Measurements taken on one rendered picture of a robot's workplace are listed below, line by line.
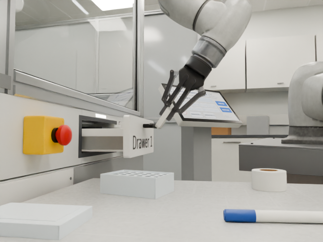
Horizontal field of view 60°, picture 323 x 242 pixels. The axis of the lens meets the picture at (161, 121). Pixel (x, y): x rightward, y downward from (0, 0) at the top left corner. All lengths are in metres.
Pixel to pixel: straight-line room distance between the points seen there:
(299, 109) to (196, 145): 0.85
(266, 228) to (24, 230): 0.28
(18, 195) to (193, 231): 0.34
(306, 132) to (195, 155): 0.86
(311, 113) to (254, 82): 3.16
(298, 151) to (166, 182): 0.49
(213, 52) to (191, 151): 1.01
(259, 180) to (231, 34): 0.41
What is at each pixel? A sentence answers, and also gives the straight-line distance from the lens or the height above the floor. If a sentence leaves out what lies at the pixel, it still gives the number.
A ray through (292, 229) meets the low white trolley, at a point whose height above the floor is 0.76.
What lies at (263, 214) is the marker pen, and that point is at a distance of 0.40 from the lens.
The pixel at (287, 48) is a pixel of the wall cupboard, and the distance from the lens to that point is 4.31.
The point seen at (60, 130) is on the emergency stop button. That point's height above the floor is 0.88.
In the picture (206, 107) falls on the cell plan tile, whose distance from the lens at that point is 1.77.
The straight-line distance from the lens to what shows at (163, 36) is 2.69.
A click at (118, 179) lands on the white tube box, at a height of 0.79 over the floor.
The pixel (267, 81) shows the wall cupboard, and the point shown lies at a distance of 4.17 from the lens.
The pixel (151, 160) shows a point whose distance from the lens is 2.56.
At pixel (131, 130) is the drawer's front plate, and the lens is 0.73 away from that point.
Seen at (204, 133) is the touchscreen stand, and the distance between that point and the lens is 1.79.
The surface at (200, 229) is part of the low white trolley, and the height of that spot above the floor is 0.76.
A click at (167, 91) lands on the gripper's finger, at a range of 0.84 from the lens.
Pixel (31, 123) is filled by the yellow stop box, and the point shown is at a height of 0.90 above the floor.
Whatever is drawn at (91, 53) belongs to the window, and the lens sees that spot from 0.90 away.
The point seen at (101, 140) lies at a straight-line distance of 0.75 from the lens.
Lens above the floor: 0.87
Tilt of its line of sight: 3 degrees up
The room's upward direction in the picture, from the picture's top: straight up
